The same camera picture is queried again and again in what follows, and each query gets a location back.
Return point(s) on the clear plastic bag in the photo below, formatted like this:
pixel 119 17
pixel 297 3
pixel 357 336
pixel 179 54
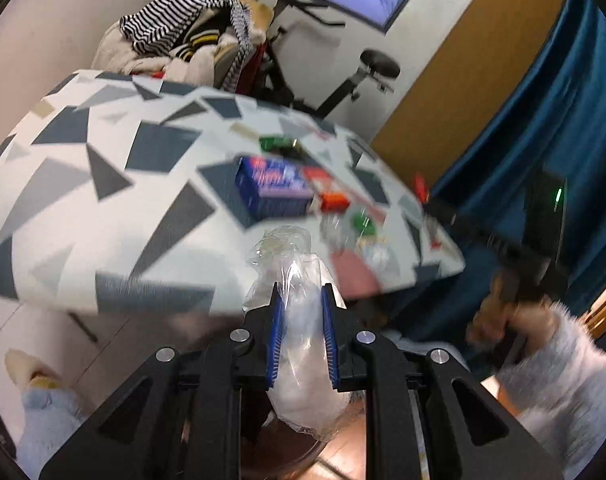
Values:
pixel 302 395

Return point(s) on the small clear plastic wrapper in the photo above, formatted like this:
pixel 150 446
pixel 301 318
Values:
pixel 377 255

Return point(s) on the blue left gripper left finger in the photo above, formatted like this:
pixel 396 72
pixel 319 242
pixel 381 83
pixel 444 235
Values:
pixel 275 336

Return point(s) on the blue curtain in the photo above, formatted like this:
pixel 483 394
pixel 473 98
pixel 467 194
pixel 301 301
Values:
pixel 554 120

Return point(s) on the striped black white shirt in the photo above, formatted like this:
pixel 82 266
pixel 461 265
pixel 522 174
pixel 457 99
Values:
pixel 156 28

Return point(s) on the fuzzy slipper foot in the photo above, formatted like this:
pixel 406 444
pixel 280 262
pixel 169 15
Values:
pixel 52 410

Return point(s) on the person right hand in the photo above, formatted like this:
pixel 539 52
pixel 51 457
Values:
pixel 535 321

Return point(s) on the white fleece blanket pile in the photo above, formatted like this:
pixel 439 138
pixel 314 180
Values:
pixel 203 57

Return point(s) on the light blue fuzzy sleeve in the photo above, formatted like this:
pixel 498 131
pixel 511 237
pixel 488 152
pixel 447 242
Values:
pixel 560 393

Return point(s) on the blue playing card box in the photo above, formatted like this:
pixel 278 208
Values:
pixel 272 188

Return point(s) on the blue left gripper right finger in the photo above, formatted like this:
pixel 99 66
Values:
pixel 332 352

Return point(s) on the brown round trash bin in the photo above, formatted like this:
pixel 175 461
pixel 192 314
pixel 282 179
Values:
pixel 270 449

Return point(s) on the geometric patterned table cover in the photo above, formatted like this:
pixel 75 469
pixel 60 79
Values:
pixel 118 194

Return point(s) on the green candy wrapper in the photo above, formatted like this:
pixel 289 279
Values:
pixel 281 145

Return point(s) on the red cigarette pack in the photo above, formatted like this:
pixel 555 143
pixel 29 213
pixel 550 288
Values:
pixel 333 202

